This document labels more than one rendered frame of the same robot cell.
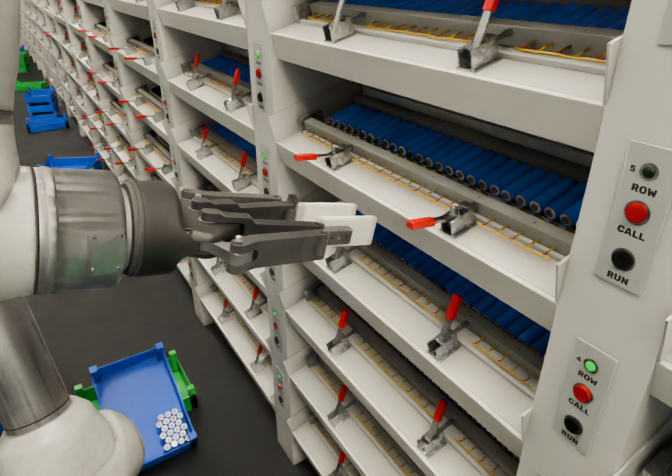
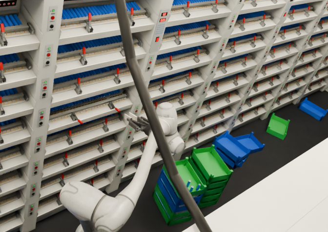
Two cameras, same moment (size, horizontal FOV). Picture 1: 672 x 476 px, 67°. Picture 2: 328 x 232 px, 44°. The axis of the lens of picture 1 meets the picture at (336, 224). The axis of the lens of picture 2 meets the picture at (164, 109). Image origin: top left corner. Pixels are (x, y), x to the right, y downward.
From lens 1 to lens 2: 2.42 m
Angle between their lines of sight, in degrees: 89
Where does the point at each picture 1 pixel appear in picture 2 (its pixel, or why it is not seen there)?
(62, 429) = not seen: hidden behind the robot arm
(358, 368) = (74, 160)
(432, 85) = (112, 88)
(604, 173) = not seen: hidden behind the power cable
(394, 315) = (92, 135)
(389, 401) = (87, 155)
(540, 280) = (127, 103)
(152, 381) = not seen: outside the picture
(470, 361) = (109, 126)
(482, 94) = (122, 86)
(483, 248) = (117, 106)
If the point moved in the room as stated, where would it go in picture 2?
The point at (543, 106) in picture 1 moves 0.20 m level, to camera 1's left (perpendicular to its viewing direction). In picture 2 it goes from (131, 83) to (134, 103)
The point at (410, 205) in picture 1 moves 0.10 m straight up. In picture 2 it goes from (100, 110) to (103, 98)
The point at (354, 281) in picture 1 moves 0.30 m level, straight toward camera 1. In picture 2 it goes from (77, 140) to (126, 145)
